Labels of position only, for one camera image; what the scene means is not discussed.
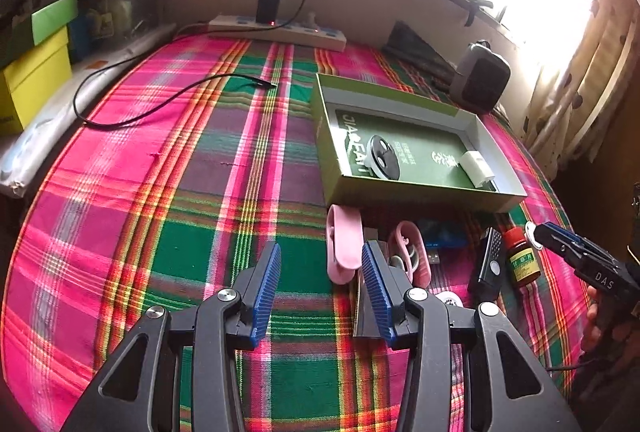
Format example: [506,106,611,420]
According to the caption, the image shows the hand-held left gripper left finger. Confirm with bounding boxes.
[60,242,283,432]

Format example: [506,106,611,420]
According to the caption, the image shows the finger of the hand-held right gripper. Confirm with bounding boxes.
[544,221,617,264]
[529,238,582,271]

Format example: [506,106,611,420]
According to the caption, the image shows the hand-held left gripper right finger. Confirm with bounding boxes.
[360,240,583,432]

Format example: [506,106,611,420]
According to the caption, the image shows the red-capped brown medicine bottle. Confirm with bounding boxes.
[501,227,542,288]

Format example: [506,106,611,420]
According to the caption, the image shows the black grid-textured lighter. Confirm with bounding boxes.
[467,228,504,301]

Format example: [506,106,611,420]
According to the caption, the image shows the green cardboard box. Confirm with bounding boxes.
[308,73,529,214]

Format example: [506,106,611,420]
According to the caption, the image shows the person's right hand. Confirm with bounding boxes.
[581,299,609,354]

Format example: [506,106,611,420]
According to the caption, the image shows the blue packet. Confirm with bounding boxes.
[415,219,467,248]

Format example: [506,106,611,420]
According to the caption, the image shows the small white box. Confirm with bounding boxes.
[459,151,496,188]

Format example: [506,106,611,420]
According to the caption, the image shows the black oval key fob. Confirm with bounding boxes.
[359,134,404,181]

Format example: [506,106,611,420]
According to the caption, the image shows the cream dotted curtain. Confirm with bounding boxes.
[520,0,640,174]

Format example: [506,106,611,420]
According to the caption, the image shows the dark folded cloth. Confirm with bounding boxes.
[382,20,474,89]

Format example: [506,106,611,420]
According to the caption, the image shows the white power strip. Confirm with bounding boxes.
[207,14,347,52]

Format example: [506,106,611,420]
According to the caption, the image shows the white plastic mailer bag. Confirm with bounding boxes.
[0,24,177,199]

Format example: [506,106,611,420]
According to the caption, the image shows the black charger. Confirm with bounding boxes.
[256,0,282,24]

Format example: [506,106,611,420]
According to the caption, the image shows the clear storage container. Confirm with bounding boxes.
[70,0,169,63]

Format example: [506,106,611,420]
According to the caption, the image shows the yellow cardboard box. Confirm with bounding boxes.
[0,29,72,136]

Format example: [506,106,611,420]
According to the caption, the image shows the green box lid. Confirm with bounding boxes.
[0,0,80,68]

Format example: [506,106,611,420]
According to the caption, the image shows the black charging cable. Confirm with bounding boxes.
[73,0,309,128]

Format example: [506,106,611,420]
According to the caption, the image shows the black strap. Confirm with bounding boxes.
[462,0,494,26]

